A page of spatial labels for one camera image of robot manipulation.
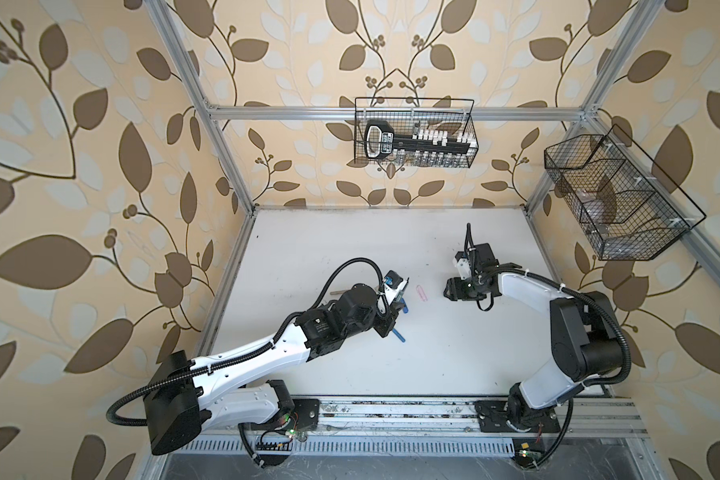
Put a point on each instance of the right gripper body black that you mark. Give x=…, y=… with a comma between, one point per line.
x=465, y=289

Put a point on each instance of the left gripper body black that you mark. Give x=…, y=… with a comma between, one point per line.
x=384, y=322

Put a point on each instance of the pink pen cap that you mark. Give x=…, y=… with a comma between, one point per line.
x=421, y=293

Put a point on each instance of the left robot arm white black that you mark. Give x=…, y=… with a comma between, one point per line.
x=234, y=387

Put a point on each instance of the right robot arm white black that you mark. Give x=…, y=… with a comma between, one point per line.
x=588, y=347

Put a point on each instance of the blue pen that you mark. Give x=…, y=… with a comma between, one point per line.
x=399, y=336

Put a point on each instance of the black white tool in basket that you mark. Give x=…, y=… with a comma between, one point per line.
x=379, y=140

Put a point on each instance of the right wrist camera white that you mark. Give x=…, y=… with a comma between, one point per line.
x=462, y=264

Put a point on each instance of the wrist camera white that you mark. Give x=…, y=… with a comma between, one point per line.
x=462, y=264
x=394, y=287

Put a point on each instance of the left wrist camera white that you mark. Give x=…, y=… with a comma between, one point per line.
x=394, y=287

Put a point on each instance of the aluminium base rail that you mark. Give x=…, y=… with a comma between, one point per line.
x=425, y=427

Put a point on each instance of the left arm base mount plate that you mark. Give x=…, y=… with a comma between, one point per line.
x=288, y=417

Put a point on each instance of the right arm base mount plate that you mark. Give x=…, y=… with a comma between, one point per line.
x=510, y=416

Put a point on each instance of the black wire basket right wall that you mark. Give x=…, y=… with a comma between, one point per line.
x=628, y=206

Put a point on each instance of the black wire basket wall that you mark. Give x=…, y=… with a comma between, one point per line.
x=628, y=206
x=447, y=113

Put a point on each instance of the black wire basket back wall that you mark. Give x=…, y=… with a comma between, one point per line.
x=447, y=113

